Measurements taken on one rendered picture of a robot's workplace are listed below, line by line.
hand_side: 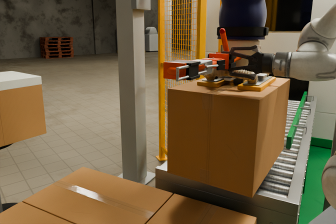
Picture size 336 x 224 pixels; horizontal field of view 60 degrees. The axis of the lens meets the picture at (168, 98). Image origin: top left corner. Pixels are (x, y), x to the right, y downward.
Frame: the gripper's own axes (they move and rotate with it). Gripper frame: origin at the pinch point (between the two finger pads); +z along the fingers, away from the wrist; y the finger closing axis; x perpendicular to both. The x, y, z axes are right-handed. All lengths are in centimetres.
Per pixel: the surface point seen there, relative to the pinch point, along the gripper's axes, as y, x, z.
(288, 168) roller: 67, 57, -25
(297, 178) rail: 61, 35, -31
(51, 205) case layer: 66, -35, 66
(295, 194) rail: 61, 19, -32
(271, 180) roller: 67, 39, -19
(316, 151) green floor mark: 120, 230, -40
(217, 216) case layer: 66, -6, -4
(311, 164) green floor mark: 120, 191, -36
